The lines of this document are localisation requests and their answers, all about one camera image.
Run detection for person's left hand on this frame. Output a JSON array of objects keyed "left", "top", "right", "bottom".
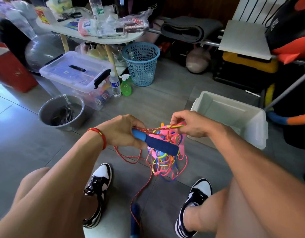
[{"left": 95, "top": 114, "right": 148, "bottom": 150}]

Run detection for person's right hand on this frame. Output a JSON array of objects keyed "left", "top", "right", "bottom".
[{"left": 170, "top": 110, "right": 214, "bottom": 138}]

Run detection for yellow rope orange handles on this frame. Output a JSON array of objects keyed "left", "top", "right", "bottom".
[{"left": 145, "top": 124, "right": 185, "bottom": 172}]

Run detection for pink jump rope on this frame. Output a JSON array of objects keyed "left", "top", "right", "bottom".
[{"left": 152, "top": 124, "right": 189, "bottom": 178}]

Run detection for red rope blue-handled jump rope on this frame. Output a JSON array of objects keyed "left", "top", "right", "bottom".
[{"left": 114, "top": 124, "right": 189, "bottom": 238}]

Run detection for white plastic bin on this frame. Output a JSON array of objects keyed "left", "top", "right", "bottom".
[{"left": 187, "top": 91, "right": 268, "bottom": 150}]

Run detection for person's right forearm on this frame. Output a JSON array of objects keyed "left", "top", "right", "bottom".
[{"left": 207, "top": 122, "right": 305, "bottom": 238}]

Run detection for person's left forearm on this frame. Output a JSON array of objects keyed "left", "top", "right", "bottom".
[{"left": 0, "top": 130, "right": 106, "bottom": 238}]

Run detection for person's right leg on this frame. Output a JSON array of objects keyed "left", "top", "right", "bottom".
[{"left": 184, "top": 176, "right": 272, "bottom": 238}]

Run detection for person's leg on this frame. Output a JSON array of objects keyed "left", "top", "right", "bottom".
[
  {"left": 11, "top": 167, "right": 100, "bottom": 231},
  {"left": 184, "top": 176, "right": 272, "bottom": 238}
]

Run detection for person's left leg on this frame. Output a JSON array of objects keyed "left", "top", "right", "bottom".
[{"left": 11, "top": 167, "right": 100, "bottom": 231}]

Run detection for green spray bottle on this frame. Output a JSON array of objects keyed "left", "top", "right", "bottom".
[{"left": 120, "top": 74, "right": 133, "bottom": 97}]

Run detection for small plastic water bottle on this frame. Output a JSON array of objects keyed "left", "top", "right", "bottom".
[{"left": 109, "top": 71, "right": 122, "bottom": 98}]

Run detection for black white left shoe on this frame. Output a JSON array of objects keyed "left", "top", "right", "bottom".
[{"left": 83, "top": 162, "right": 113, "bottom": 229}]

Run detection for black white shoe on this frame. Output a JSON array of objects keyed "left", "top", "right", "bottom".
[
  {"left": 83, "top": 162, "right": 113, "bottom": 229},
  {"left": 174, "top": 178, "right": 213, "bottom": 238}
]

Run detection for brown ball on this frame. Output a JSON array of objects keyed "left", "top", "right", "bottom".
[{"left": 185, "top": 47, "right": 212, "bottom": 74}]

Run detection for black white right shoe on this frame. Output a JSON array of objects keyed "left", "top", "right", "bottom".
[{"left": 174, "top": 178, "right": 213, "bottom": 238}]

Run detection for blue mesh plastic basket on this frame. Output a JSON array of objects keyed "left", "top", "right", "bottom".
[{"left": 121, "top": 42, "right": 161, "bottom": 87}]

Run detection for grey metal basin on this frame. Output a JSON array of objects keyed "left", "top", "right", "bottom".
[{"left": 38, "top": 94, "right": 86, "bottom": 131}]

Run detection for clear bin with black latches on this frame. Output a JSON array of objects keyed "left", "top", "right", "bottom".
[{"left": 39, "top": 51, "right": 113, "bottom": 111}]

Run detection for yellow black case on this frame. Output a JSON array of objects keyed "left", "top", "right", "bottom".
[{"left": 222, "top": 51, "right": 279, "bottom": 74}]

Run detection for grey folded mat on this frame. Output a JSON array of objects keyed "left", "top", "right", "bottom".
[{"left": 160, "top": 16, "right": 224, "bottom": 44}]

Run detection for grey flat board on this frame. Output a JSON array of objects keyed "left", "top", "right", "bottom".
[{"left": 218, "top": 20, "right": 272, "bottom": 60}]

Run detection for multicoloured hula hoop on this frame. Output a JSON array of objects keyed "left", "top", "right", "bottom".
[{"left": 265, "top": 84, "right": 305, "bottom": 126}]

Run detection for pink white packet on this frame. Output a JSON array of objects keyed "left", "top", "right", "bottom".
[{"left": 78, "top": 18, "right": 98, "bottom": 37}]

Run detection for grey exercise ball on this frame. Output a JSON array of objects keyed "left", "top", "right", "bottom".
[{"left": 24, "top": 33, "right": 66, "bottom": 72}]

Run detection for clear plastic bag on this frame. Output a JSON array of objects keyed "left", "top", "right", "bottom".
[{"left": 120, "top": 10, "right": 152, "bottom": 33}]

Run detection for white round table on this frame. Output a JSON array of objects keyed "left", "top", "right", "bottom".
[{"left": 36, "top": 12, "right": 144, "bottom": 75}]

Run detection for red bag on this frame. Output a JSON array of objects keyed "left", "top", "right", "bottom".
[{"left": 0, "top": 42, "right": 38, "bottom": 93}]

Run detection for large plastic water bottle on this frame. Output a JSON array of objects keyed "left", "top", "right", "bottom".
[{"left": 89, "top": 0, "right": 104, "bottom": 20}]

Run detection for black red inflatable toy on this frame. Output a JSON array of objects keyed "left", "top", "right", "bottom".
[{"left": 266, "top": 0, "right": 305, "bottom": 65}]

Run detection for white radiator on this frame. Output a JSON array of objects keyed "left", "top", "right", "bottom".
[{"left": 232, "top": 0, "right": 292, "bottom": 28}]

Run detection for white green pack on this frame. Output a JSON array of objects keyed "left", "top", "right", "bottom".
[{"left": 47, "top": 0, "right": 74, "bottom": 13}]

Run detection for white plastic bag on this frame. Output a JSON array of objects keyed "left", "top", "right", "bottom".
[{"left": 6, "top": 0, "right": 36, "bottom": 38}]

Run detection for red string bracelet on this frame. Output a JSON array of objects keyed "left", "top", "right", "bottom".
[{"left": 87, "top": 127, "right": 107, "bottom": 151}]

